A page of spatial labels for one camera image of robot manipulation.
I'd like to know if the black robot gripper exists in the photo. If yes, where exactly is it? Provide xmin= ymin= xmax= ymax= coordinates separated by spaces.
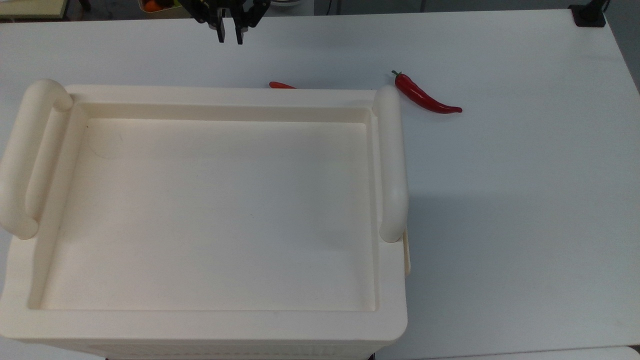
xmin=178 ymin=0 xmax=272 ymax=46

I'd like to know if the cream plastic cabinet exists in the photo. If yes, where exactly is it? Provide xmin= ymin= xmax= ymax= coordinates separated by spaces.
xmin=0 ymin=78 xmax=412 ymax=360

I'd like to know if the yellow flat board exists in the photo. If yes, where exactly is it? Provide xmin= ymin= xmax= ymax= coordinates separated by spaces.
xmin=0 ymin=0 xmax=69 ymax=20

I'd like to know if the red chili pepper green stem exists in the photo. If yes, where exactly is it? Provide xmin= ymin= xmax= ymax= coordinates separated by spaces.
xmin=391 ymin=70 xmax=464 ymax=115

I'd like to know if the black table clamp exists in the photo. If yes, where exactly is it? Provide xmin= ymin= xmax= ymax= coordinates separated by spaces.
xmin=569 ymin=0 xmax=612 ymax=28

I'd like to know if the cream tubular cabinet handle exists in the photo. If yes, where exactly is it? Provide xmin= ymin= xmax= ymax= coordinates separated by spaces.
xmin=372 ymin=84 xmax=410 ymax=244
xmin=0 ymin=78 xmax=74 ymax=240

